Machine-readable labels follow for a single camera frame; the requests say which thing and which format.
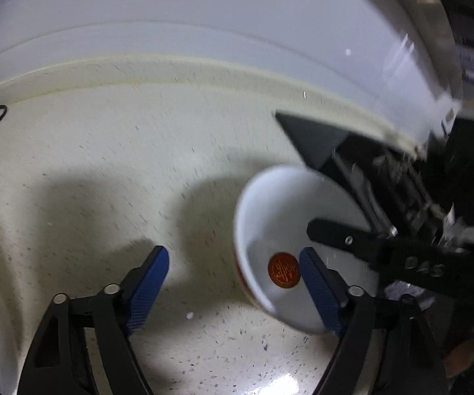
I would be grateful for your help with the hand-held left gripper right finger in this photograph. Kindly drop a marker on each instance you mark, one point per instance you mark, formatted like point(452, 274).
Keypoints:
point(319, 292)

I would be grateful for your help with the person's right hand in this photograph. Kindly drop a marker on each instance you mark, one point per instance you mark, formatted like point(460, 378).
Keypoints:
point(463, 356)

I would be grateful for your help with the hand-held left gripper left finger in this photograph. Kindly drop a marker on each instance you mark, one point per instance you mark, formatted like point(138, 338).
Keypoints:
point(150, 288)

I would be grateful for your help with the red banded white bowl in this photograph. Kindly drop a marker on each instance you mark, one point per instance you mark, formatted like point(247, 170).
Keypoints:
point(278, 222)

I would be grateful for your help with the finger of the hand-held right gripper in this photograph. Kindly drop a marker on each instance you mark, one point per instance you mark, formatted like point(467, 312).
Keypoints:
point(335, 234)

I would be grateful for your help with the black glass gas stove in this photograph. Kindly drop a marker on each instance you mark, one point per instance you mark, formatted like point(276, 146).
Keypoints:
point(311, 135)

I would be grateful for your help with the black stove pan support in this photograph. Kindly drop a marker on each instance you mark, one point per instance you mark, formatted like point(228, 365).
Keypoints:
point(385, 197)

